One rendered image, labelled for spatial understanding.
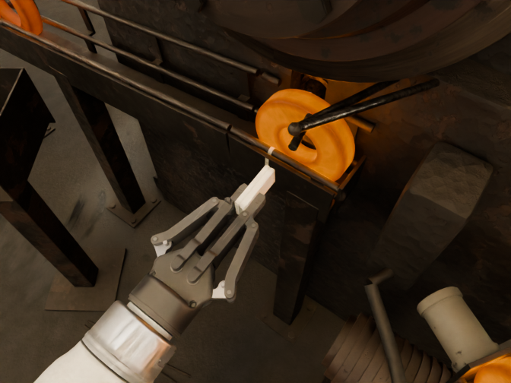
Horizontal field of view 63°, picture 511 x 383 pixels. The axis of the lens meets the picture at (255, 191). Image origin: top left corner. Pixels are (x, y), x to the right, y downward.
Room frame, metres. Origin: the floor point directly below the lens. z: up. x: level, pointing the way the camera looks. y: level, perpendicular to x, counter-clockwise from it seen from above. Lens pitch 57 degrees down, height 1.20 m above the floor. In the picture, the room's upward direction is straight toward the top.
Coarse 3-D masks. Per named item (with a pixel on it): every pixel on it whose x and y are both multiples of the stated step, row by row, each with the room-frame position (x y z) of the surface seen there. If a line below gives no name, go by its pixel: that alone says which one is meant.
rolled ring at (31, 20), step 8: (0, 0) 0.88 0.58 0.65; (16, 0) 0.79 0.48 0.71; (24, 0) 0.80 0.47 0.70; (32, 0) 0.81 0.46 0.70; (0, 8) 0.87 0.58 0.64; (8, 8) 0.88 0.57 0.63; (16, 8) 0.79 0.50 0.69; (24, 8) 0.79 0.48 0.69; (32, 8) 0.80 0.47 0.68; (0, 16) 0.86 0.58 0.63; (8, 16) 0.86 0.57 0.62; (16, 16) 0.87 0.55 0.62; (24, 16) 0.78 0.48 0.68; (32, 16) 0.79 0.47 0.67; (16, 24) 0.84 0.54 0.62; (24, 24) 0.79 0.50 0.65; (32, 24) 0.79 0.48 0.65; (40, 24) 0.81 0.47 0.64; (32, 32) 0.79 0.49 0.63; (40, 32) 0.82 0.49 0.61
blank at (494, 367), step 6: (498, 360) 0.10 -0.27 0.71; (504, 360) 0.09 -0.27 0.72; (510, 360) 0.09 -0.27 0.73; (486, 366) 0.09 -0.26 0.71; (492, 366) 0.09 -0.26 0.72; (498, 366) 0.09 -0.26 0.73; (504, 366) 0.09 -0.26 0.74; (510, 366) 0.09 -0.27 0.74; (480, 372) 0.09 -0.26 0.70; (486, 372) 0.09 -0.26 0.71; (492, 372) 0.08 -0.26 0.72; (498, 372) 0.08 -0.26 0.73; (504, 372) 0.08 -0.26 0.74; (510, 372) 0.08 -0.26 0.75; (474, 378) 0.08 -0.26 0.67; (480, 378) 0.08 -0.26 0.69; (486, 378) 0.08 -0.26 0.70; (492, 378) 0.08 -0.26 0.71; (498, 378) 0.08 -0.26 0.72; (504, 378) 0.07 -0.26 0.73; (510, 378) 0.07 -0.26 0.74
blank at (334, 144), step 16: (272, 96) 0.44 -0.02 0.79; (288, 96) 0.41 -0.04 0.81; (304, 96) 0.41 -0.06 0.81; (272, 112) 0.41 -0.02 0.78; (288, 112) 0.40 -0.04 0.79; (304, 112) 0.38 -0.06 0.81; (256, 128) 0.43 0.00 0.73; (272, 128) 0.41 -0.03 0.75; (320, 128) 0.37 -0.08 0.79; (336, 128) 0.36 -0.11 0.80; (272, 144) 0.41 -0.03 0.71; (288, 144) 0.41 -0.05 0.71; (320, 144) 0.36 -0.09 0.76; (336, 144) 0.35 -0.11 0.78; (352, 144) 0.36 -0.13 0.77; (304, 160) 0.38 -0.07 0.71; (320, 160) 0.36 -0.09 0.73; (336, 160) 0.35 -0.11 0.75; (352, 160) 0.36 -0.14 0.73; (336, 176) 0.34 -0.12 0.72
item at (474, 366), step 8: (496, 352) 0.10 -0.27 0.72; (504, 352) 0.10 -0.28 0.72; (480, 360) 0.10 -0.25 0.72; (488, 360) 0.10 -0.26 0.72; (496, 360) 0.10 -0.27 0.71; (464, 368) 0.09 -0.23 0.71; (472, 368) 0.09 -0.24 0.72; (480, 368) 0.09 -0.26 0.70; (456, 376) 0.09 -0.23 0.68; (464, 376) 0.09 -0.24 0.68; (472, 376) 0.09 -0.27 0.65
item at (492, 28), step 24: (504, 0) 0.28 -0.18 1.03; (456, 24) 0.29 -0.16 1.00; (480, 24) 0.28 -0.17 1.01; (504, 24) 0.27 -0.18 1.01; (264, 48) 0.40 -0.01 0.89; (408, 48) 0.31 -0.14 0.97; (432, 48) 0.30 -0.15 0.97; (456, 48) 0.29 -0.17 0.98; (480, 48) 0.28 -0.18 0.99; (312, 72) 0.36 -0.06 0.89; (336, 72) 0.35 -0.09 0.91; (360, 72) 0.33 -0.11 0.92; (384, 72) 0.32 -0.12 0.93; (408, 72) 0.30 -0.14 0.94
